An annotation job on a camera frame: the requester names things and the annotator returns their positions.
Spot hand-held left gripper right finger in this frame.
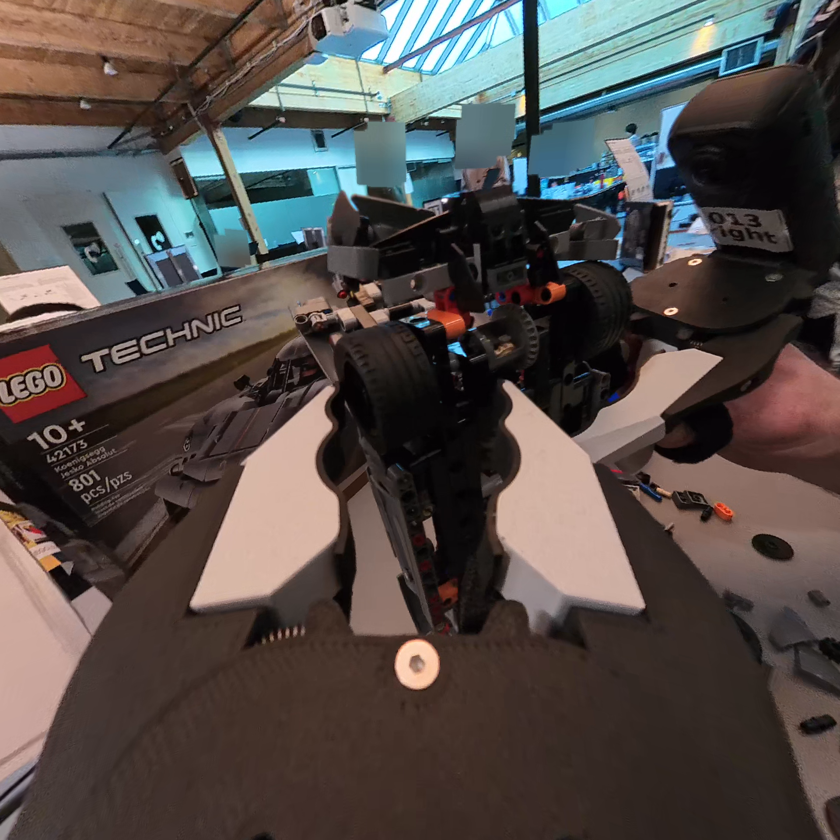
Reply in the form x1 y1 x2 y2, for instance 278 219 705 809
493 381 648 635

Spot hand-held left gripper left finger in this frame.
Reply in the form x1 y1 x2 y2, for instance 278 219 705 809
189 386 358 632

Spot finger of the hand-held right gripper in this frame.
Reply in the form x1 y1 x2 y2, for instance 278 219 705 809
574 348 724 465

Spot grey lego car chassis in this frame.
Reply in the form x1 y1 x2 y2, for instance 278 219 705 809
292 184 636 636

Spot dark lego set box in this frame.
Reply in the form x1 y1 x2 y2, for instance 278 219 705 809
0 248 368 568

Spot colourful lego leaflet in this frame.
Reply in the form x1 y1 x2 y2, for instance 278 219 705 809
0 502 76 581

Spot scattered loose lego pieces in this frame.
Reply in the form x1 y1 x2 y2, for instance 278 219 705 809
620 469 840 736

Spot person's right hand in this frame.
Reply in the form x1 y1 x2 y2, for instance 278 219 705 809
656 341 840 494

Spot dark upright box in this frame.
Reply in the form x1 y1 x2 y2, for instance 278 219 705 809
622 199 674 271

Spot white sign board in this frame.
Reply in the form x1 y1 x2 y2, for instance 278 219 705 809
604 136 655 202

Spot ceiling air vent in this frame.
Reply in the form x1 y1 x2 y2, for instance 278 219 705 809
717 38 767 77

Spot black vertical pole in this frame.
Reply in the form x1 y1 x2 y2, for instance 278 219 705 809
521 0 543 198

